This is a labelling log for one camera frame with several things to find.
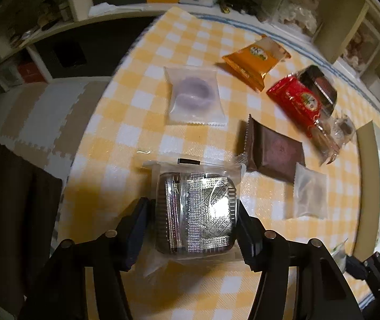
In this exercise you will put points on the orange snack packet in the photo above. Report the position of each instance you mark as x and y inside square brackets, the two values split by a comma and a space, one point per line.
[253, 63]

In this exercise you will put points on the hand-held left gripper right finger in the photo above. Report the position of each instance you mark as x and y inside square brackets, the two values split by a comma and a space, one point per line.
[247, 238]

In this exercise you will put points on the grey and beige foam mat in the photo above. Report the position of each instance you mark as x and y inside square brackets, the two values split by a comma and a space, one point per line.
[43, 113]

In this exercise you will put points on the white shelf unit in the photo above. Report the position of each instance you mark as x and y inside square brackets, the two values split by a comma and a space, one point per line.
[81, 3]

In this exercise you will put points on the dark cloth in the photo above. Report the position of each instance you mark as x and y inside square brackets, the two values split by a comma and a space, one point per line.
[10, 206]

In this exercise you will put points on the clear packet with round snack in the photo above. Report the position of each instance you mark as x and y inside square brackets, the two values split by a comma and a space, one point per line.
[343, 128]

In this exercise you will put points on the red snack packet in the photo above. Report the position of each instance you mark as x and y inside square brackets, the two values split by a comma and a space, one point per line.
[296, 98]

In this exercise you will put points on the white and green snack packet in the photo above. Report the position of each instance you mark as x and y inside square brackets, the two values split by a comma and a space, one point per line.
[339, 251]

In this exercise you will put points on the small white box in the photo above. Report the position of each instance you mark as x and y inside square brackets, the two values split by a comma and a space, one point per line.
[378, 88]

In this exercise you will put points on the clear case with white flowers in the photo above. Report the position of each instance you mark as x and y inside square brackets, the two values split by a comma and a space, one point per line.
[296, 10]

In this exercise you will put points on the frosted packet with purple pastry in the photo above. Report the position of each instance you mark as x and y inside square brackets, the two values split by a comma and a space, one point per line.
[193, 93]

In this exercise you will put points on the small frosted snack packet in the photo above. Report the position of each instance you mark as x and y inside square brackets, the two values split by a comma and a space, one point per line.
[310, 190]

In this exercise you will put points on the clear packet with silver tray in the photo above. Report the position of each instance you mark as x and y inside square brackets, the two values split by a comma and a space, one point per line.
[193, 213]

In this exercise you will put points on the brown square snack packet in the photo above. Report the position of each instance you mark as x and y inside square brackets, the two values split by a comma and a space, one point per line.
[273, 150]

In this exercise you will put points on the black box in clear wrap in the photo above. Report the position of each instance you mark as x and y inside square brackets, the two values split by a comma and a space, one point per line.
[323, 85]

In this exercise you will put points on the white paper sheet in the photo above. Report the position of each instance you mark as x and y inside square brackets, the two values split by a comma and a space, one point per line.
[110, 8]

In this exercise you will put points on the bunch of black keys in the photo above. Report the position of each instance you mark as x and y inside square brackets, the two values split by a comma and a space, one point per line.
[240, 3]

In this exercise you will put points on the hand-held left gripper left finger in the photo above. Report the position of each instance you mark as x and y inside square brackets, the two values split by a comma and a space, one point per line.
[136, 231]

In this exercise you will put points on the small doll in clear box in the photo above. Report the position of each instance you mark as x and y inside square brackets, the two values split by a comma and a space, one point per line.
[360, 50]

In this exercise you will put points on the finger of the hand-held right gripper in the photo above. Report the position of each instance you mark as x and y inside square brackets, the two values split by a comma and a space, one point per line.
[356, 267]

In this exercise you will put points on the red box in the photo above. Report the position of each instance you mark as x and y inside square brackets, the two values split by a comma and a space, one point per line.
[31, 73]

